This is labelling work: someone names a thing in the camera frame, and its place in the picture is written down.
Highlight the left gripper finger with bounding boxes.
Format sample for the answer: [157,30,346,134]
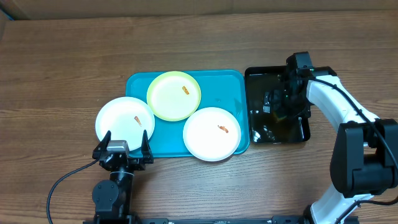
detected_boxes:
[141,130,154,164]
[92,131,111,159]

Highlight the green yellow sponge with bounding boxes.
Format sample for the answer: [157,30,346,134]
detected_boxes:
[272,112,287,122]

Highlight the white plate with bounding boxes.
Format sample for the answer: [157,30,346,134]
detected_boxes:
[95,96,155,151]
[183,107,241,162]

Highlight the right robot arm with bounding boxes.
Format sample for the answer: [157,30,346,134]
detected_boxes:
[264,67,397,223]

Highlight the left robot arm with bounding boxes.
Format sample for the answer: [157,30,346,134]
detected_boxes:
[92,131,154,223]

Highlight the black water tray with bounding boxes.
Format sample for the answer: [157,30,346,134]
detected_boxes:
[244,65,310,144]

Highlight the orange food scrap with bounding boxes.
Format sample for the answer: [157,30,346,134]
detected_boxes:
[182,86,190,95]
[134,116,142,127]
[218,125,229,133]

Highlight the yellow-green plate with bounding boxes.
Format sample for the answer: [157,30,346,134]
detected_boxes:
[146,71,201,121]

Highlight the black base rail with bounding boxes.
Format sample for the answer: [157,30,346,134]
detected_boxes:
[83,215,360,224]

